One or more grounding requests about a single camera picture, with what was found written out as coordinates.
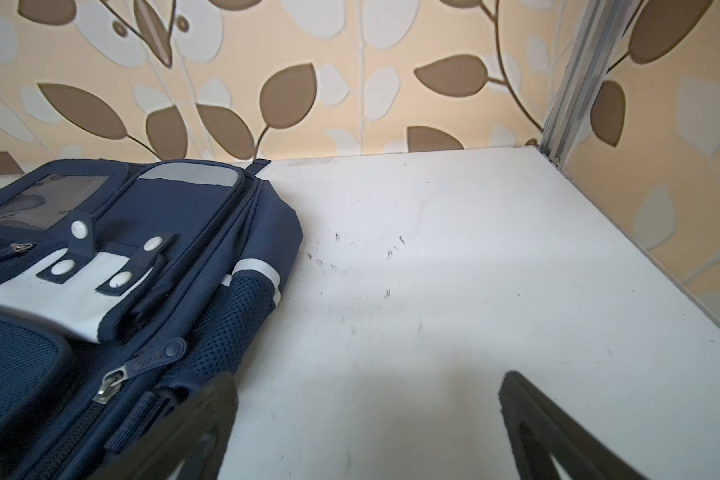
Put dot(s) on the navy blue student backpack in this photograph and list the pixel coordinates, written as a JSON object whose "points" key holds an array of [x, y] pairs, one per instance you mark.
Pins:
{"points": [[124, 289]]}

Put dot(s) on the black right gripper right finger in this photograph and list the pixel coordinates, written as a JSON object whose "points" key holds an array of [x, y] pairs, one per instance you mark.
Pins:
{"points": [[544, 438]]}

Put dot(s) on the aluminium cage frame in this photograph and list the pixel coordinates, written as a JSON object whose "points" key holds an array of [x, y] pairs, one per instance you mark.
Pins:
{"points": [[597, 37]]}

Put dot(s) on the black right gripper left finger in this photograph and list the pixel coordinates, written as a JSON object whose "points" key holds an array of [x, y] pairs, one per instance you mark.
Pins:
{"points": [[189, 444]]}

